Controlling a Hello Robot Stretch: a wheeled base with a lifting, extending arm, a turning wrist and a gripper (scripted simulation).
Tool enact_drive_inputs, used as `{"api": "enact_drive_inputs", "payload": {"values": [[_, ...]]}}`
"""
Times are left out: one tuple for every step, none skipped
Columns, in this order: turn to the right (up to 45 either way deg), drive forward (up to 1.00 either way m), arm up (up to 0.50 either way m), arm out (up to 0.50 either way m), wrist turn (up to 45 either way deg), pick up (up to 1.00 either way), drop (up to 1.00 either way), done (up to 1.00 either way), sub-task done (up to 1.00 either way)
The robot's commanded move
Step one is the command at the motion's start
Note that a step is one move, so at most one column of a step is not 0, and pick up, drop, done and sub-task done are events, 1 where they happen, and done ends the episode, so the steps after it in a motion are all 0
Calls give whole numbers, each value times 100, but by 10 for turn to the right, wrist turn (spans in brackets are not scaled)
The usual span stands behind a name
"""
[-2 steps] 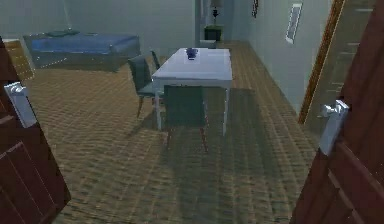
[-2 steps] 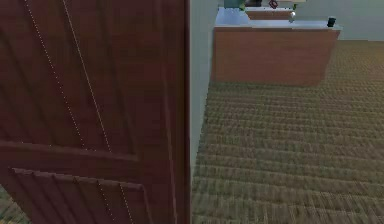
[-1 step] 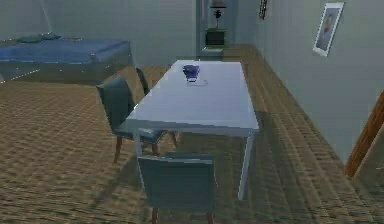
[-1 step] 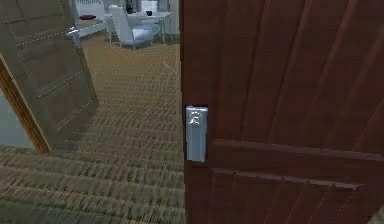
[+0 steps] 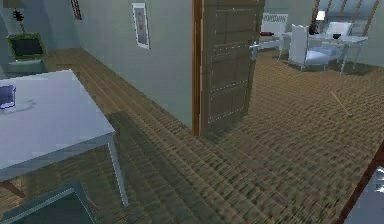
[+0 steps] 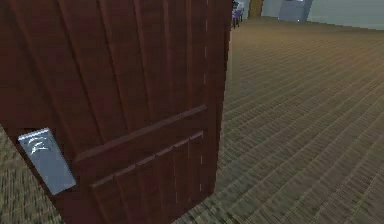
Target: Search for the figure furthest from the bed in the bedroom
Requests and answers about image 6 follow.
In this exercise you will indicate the dark red wooden door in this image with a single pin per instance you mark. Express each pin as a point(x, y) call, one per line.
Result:
point(133, 83)

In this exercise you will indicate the purple chair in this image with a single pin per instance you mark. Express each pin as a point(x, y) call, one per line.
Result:
point(237, 14)

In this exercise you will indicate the brown wooden door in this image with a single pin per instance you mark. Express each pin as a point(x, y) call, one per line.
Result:
point(255, 8)

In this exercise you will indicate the grey cabinet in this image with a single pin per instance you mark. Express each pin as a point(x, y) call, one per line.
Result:
point(294, 10)

